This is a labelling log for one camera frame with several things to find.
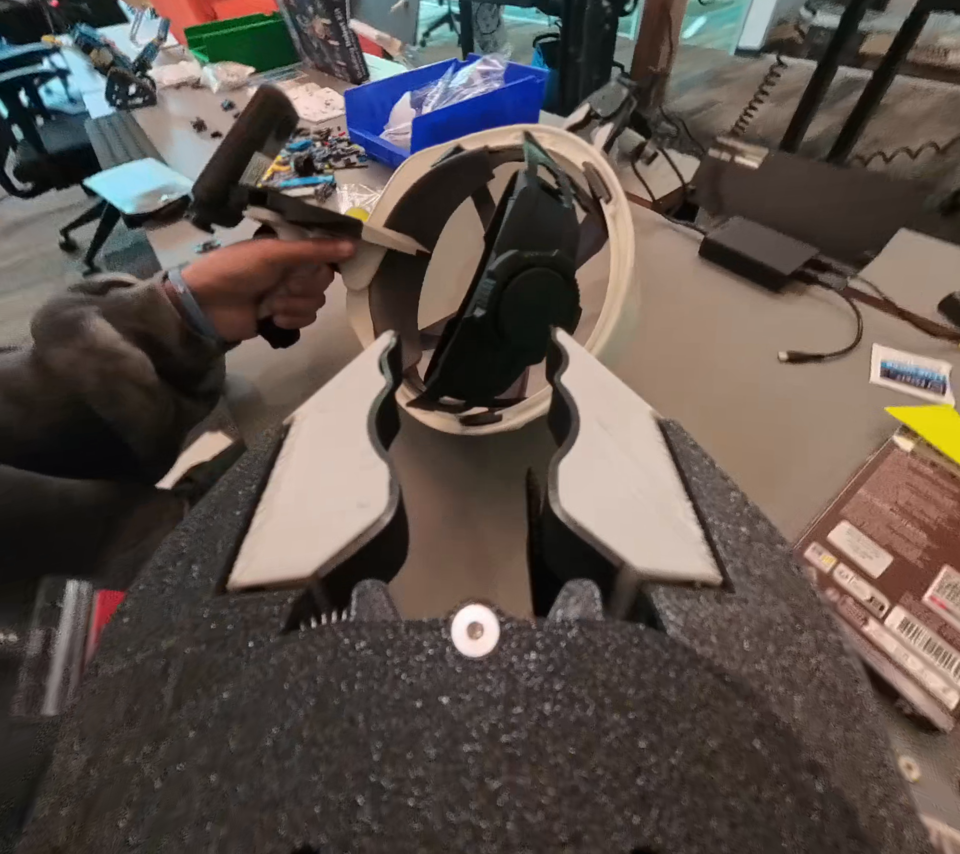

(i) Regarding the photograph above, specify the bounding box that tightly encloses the black coiled cable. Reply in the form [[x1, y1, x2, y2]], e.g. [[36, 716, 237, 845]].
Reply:
[[729, 53, 790, 137]]

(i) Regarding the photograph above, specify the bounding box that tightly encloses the grey wristband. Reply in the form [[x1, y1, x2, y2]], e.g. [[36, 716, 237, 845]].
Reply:
[[163, 267, 220, 349]]

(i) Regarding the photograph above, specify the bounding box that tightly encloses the brown printed box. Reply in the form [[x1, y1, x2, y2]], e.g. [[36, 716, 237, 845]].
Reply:
[[793, 436, 960, 733]]

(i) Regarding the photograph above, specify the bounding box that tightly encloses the blue plastic bin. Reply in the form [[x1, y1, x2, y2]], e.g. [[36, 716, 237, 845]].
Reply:
[[343, 53, 551, 170]]

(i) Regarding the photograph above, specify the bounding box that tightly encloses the yellow paper note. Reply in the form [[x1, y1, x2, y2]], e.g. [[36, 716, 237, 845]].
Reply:
[[883, 402, 960, 467]]

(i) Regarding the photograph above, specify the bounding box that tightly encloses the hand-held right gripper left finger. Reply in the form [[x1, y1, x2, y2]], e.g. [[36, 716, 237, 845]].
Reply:
[[225, 330, 404, 593]]

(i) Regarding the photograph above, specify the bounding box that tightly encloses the black power cable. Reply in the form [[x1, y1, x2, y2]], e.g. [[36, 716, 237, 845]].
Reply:
[[810, 260, 960, 339]]

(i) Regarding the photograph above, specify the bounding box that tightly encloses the person's left forearm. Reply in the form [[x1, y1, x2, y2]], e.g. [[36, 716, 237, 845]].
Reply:
[[0, 271, 230, 488]]

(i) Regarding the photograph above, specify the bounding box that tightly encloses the black power adapter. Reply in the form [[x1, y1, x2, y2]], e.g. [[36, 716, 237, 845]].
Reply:
[[697, 215, 824, 294]]

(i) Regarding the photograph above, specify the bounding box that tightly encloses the blue black toy robot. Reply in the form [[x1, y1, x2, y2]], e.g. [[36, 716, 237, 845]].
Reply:
[[71, 17, 174, 110]]

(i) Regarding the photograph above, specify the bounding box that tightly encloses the bundle of clear plastic bags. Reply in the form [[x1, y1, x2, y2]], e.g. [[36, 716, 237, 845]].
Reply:
[[378, 53, 520, 150]]

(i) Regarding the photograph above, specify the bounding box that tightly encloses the pile of toy building parts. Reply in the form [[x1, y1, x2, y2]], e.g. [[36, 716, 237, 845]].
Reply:
[[187, 95, 370, 208]]

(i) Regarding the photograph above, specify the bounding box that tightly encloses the white instruction leaflet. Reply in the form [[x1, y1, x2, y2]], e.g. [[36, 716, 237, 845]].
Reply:
[[281, 81, 351, 125]]

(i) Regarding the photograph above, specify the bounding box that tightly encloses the wooden post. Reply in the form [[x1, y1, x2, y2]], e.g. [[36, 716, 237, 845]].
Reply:
[[628, 0, 696, 92]]

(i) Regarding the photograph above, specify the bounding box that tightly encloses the person's left hand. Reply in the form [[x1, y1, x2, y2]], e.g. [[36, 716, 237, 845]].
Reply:
[[182, 240, 354, 347]]

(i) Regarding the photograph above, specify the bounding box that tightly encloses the spare black grey gripper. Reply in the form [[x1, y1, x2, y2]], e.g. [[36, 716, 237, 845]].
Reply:
[[562, 77, 663, 155]]

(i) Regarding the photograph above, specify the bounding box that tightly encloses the black usb cable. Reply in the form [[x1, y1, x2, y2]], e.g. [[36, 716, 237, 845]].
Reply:
[[776, 269, 869, 368]]

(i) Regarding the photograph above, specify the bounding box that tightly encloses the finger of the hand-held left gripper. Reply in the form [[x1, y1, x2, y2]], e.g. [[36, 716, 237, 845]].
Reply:
[[358, 221, 434, 258]]

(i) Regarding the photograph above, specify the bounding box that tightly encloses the dark printed kit box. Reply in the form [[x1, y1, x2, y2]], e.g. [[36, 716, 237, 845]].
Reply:
[[261, 0, 372, 86]]

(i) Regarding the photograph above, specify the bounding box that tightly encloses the white hard hat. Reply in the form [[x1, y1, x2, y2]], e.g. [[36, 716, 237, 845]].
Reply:
[[345, 122, 640, 437]]

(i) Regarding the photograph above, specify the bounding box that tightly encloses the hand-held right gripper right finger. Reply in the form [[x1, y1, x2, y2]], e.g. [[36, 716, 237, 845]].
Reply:
[[546, 330, 724, 617]]

